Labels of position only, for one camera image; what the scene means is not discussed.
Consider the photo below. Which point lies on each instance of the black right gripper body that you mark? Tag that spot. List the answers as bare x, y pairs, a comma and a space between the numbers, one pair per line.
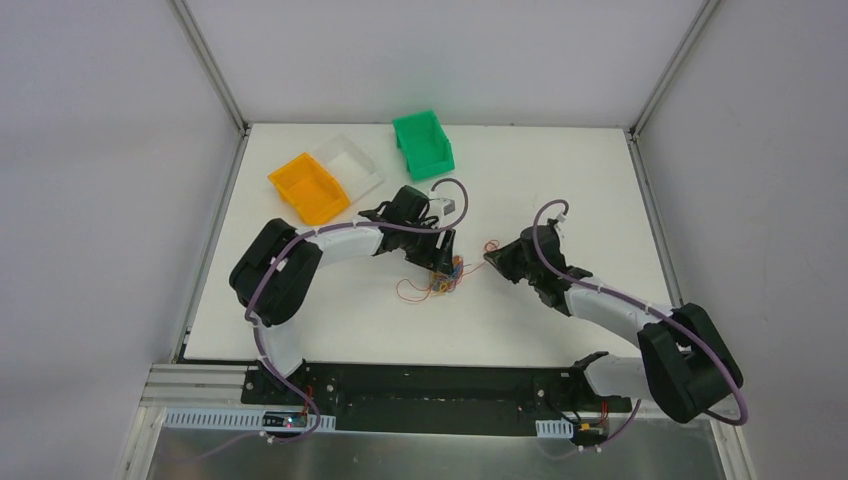
515, 259

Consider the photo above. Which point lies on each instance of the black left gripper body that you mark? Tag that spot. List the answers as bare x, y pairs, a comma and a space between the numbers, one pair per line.
439, 255

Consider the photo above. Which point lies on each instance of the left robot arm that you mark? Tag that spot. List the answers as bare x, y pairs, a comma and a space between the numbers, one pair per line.
272, 278

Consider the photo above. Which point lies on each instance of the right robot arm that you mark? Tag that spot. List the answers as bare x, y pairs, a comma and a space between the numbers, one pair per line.
683, 365

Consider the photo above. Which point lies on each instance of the white translucent bin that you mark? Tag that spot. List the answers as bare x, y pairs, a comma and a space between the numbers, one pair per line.
355, 170

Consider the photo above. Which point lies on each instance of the green plastic bin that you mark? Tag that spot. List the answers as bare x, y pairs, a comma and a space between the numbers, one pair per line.
424, 145

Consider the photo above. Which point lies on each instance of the yellow plastic bin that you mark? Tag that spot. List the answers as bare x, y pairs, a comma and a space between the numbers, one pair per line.
314, 193

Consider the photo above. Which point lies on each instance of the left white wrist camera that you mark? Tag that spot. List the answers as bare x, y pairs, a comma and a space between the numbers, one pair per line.
440, 206

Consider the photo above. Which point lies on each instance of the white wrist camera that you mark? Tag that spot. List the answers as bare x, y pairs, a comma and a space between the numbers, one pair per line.
557, 223
440, 206

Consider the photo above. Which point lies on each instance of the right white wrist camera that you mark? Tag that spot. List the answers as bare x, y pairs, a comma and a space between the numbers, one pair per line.
557, 223

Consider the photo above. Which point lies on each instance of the right white cable duct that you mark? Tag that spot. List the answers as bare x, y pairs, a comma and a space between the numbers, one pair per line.
554, 429

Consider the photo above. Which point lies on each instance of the white cable duct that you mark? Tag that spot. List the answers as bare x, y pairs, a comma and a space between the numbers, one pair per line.
554, 429
276, 421

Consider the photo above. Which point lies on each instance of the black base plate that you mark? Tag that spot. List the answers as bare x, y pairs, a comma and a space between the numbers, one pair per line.
492, 401

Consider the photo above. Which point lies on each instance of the left aluminium frame rail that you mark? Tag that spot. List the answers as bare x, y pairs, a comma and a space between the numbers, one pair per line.
204, 55

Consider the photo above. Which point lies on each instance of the aluminium frame rail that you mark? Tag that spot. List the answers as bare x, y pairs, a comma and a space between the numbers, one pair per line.
204, 55
687, 44

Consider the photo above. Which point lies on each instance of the left white cable duct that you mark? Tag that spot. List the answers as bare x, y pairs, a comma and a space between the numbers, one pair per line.
276, 421

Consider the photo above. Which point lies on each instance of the right aluminium frame rail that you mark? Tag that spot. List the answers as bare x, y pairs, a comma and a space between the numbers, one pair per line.
687, 44

